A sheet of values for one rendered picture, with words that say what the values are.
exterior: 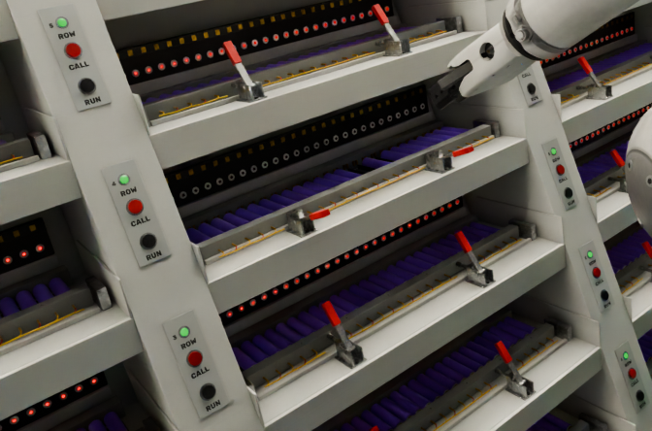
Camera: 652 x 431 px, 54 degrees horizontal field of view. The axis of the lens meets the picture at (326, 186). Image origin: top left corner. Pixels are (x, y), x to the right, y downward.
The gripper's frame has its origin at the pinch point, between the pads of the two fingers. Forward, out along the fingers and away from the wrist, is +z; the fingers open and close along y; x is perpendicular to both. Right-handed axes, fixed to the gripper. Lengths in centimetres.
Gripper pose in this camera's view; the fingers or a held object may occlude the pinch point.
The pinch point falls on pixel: (452, 89)
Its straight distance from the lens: 87.9
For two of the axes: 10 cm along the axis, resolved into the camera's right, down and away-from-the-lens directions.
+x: -4.4, -8.9, 1.2
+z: -4.1, 3.2, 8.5
